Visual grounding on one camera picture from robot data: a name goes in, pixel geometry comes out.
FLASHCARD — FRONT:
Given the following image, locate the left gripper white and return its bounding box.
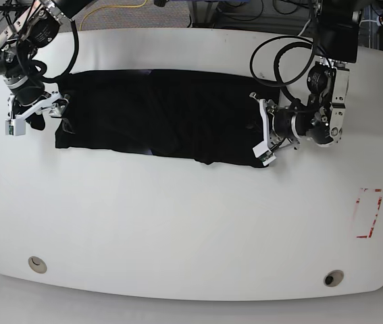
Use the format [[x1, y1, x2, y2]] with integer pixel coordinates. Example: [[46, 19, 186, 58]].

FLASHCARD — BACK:
[[249, 92, 302, 156]]

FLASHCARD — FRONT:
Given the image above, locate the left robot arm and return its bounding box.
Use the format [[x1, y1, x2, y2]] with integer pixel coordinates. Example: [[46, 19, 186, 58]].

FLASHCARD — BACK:
[[249, 1, 362, 165]]

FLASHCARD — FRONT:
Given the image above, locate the aluminium frame post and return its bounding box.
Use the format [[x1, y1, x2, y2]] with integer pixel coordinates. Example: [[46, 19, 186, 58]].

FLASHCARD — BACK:
[[186, 1, 219, 28]]

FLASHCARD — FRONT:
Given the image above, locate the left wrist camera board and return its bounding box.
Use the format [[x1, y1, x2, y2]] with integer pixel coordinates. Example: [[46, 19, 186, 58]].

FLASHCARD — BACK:
[[253, 143, 276, 167]]

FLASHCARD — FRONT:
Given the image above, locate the yellow cable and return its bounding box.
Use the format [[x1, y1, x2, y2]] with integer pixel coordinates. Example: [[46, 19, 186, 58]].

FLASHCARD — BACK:
[[79, 0, 148, 32]]

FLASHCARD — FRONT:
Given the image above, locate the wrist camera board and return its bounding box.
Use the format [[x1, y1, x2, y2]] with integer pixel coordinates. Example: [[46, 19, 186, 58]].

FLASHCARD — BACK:
[[253, 143, 276, 167], [5, 118, 26, 136]]

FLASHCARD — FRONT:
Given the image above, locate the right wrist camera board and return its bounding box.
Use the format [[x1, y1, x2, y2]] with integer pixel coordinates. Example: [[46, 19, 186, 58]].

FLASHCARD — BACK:
[[5, 118, 26, 136]]

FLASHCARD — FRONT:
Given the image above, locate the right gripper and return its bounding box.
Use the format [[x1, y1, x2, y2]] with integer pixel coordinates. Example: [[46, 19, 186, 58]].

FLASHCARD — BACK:
[[7, 80, 75, 134]]

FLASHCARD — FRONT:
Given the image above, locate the red tape rectangle marking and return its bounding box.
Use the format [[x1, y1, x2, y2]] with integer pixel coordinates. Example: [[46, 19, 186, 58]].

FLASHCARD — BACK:
[[352, 188, 383, 239]]

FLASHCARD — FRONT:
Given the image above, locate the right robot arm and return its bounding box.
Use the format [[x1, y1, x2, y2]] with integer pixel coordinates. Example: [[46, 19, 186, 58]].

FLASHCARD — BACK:
[[0, 1, 91, 136]]

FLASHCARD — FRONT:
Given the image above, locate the right table cable grommet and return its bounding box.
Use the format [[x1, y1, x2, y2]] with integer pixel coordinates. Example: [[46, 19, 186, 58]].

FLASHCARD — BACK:
[[324, 270, 344, 288]]

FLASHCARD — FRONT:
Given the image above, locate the white cable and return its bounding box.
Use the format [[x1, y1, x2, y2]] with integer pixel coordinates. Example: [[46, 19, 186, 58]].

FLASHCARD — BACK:
[[297, 18, 313, 37]]

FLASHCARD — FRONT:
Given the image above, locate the left table cable grommet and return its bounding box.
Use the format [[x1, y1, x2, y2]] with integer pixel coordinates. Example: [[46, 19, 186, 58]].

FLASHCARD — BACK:
[[28, 256, 47, 274]]

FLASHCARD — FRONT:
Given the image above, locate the table cable grommet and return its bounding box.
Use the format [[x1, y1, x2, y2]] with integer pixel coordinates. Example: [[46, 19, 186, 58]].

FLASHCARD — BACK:
[[28, 256, 47, 274], [324, 270, 344, 288]]

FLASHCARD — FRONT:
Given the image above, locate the black T-shirt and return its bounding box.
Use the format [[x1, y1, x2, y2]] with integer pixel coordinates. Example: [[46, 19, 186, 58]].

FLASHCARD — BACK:
[[55, 70, 280, 168]]

